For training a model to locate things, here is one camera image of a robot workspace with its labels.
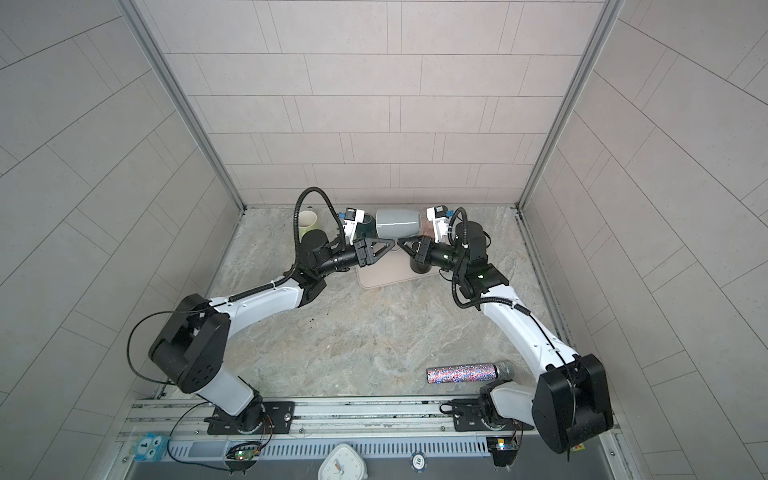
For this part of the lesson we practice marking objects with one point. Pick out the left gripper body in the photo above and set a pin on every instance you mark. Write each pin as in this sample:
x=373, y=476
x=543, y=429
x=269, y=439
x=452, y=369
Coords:
x=341, y=262

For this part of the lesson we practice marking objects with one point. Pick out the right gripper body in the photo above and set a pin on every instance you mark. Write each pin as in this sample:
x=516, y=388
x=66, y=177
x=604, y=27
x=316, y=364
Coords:
x=443, y=256

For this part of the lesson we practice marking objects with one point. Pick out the light green mug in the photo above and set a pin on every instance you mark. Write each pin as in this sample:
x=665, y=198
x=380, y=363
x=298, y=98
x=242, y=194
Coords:
x=307, y=221

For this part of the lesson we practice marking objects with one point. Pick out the grey mug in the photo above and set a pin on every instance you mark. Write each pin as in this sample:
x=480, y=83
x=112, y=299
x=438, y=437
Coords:
x=397, y=223

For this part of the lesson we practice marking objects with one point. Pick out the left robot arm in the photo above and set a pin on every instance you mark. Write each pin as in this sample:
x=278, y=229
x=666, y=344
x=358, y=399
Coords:
x=190, y=348

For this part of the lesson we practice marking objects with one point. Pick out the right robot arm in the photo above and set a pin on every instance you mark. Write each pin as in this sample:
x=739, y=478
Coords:
x=570, y=402

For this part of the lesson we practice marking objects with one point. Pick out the pink mug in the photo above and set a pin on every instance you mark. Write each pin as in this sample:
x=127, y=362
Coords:
x=426, y=227

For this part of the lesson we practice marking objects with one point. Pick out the dark green mug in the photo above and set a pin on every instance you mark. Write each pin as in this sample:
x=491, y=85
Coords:
x=366, y=228

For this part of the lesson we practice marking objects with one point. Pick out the pink plastic tray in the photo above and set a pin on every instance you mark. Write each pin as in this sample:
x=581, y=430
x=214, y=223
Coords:
x=394, y=267

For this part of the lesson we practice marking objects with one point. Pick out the glittery cylindrical bottle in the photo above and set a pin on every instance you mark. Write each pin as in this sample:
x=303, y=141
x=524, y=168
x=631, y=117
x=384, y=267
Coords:
x=475, y=372

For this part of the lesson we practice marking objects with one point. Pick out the white kitchen timer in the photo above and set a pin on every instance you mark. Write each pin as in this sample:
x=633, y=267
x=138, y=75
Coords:
x=343, y=463

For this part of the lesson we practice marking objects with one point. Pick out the right circuit board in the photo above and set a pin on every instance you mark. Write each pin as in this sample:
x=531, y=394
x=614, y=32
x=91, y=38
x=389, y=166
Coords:
x=503, y=450

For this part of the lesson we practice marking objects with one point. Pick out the circuit board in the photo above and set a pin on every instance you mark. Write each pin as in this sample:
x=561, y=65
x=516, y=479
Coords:
x=503, y=450
x=241, y=457

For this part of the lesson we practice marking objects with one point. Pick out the round blue badge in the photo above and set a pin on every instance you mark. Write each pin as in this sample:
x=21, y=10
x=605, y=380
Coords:
x=418, y=462

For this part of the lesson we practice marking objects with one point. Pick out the left circuit board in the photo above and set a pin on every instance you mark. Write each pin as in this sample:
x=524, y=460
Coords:
x=241, y=457

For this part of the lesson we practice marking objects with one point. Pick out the blue owl sticker box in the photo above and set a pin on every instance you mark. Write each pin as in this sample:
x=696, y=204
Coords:
x=151, y=447

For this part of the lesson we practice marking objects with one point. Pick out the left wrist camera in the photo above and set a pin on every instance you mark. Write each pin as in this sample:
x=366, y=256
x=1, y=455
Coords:
x=351, y=218

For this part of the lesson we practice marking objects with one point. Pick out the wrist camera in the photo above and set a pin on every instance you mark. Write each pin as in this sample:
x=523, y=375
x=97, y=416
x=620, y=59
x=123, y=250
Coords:
x=439, y=217
x=351, y=218

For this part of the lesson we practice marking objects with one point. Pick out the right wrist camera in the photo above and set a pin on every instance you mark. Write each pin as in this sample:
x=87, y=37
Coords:
x=439, y=217

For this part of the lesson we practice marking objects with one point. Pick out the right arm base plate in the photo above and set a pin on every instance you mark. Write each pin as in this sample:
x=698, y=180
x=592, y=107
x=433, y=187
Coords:
x=476, y=415

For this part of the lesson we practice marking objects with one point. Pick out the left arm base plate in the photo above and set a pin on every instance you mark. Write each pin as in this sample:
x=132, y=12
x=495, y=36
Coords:
x=272, y=417

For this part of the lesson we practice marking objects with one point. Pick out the aluminium mounting rail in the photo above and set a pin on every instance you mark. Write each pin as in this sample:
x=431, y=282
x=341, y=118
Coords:
x=321, y=417

